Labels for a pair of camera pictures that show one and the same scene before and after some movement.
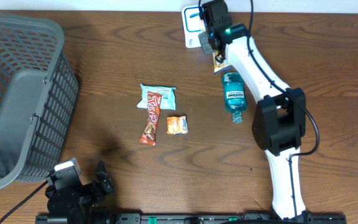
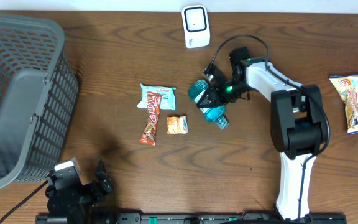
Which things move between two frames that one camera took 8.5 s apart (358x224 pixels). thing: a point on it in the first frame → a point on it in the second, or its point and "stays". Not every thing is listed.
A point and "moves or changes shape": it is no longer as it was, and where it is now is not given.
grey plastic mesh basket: (29, 88) stays
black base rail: (261, 218) stays
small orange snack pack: (177, 125) stays
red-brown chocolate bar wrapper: (148, 134) stays
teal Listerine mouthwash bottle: (235, 95) moves or changes shape
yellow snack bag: (218, 65) → (355, 90)
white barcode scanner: (192, 25) stays
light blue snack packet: (168, 99) stays
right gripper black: (206, 48) → (212, 98)
